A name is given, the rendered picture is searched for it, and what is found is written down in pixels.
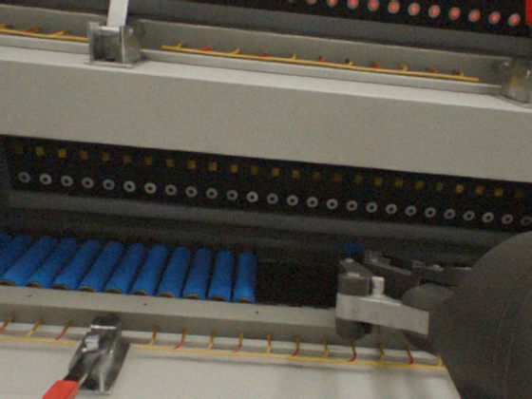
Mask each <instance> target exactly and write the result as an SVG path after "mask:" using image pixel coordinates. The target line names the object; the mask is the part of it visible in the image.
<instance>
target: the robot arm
mask: <svg viewBox="0 0 532 399"><path fill-rule="evenodd" d="M382 325H384V326H389V327H393V328H399V329H400V331H401V334H402V336H403V338H404V339H405V341H406V342H407V343H408V344H409V345H411V346H412V347H413V348H414V349H416V350H418V351H421V352H425V353H428V354H430V355H433V356H435V357H437V358H439V359H441V361H442V362H443V364H444V366H445V368H446V370H447V371H448V373H449V376H450V378H451V380H452V382H453V384H454V386H455V388H456V390H457V391H458V393H459V395H460V397H461V399H532V231H531V232H527V233H523V234H521V235H518V236H516V237H513V238H511V239H509V240H507V241H505V242H503V243H501V244H500V245H498V246H497V247H495V248H493V249H491V250H489V251H488V252H487V253H486V254H484V255H483V256H482V257H481V258H480V259H479V260H478V261H477V262H476V263H475V264H474V265H473V267H472V268H459V267H445V269H443V268H442V267H439V266H438V265H430V266H429V267H425V266H424V262H423V261H418V260H413V259H409V258H405V257H401V256H394V255H389V254H382V252H379V251H370V250H364V253H361V252H355V251H351V258H345V259H342V260H339V272H338V285H337V301H336V318H335V331H334V333H335V334H336V335H337V336H339V337H341V338H343V339H344V340H347V341H355V340H358V339H362V338H364V337H365V336H366V335H367V334H369V335H373V336H378V335H380V334H381V326H382Z"/></svg>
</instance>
